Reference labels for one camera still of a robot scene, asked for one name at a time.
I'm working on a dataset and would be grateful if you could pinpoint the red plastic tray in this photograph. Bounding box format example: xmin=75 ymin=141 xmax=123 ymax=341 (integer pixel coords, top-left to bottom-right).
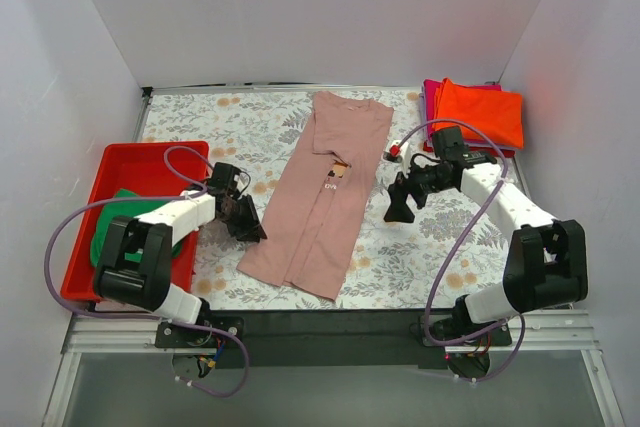
xmin=60 ymin=141 xmax=209 ymax=301

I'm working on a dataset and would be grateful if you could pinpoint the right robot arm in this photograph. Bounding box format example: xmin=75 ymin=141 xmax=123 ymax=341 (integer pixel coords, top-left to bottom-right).
xmin=384 ymin=124 xmax=589 ymax=346

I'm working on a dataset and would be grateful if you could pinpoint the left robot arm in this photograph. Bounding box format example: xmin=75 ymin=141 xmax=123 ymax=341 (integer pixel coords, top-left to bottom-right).
xmin=93 ymin=163 xmax=267 ymax=347

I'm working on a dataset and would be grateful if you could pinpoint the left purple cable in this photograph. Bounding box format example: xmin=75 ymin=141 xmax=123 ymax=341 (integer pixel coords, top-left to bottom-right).
xmin=44 ymin=145 xmax=251 ymax=398

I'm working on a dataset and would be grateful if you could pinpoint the pink printed t-shirt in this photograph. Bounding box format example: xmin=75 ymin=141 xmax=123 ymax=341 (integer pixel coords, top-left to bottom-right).
xmin=237 ymin=92 xmax=394 ymax=300

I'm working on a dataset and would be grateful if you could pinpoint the green t-shirt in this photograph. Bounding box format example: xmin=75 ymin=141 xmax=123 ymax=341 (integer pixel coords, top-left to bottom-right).
xmin=89 ymin=189 xmax=182 ymax=268

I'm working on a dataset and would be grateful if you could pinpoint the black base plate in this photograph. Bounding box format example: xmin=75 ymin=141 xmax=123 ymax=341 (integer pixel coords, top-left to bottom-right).
xmin=154 ymin=309 xmax=480 ymax=369

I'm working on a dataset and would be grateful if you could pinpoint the orange folded t-shirt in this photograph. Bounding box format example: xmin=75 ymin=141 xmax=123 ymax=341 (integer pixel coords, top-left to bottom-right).
xmin=434 ymin=78 xmax=524 ymax=149

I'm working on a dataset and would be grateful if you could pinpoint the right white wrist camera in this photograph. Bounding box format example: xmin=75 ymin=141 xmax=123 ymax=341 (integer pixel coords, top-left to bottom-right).
xmin=382 ymin=140 xmax=412 ymax=174

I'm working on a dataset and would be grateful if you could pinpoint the magenta folded t-shirt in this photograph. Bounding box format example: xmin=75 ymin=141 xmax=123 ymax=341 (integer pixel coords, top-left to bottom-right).
xmin=421 ymin=79 xmax=502 ymax=120

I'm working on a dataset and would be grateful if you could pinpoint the purple cable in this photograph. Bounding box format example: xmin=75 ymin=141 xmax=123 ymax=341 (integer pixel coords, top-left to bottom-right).
xmin=397 ymin=119 xmax=526 ymax=384
xmin=44 ymin=145 xmax=251 ymax=398

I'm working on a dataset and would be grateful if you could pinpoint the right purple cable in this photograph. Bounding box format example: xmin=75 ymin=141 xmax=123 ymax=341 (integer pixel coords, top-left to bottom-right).
xmin=397 ymin=119 xmax=526 ymax=384

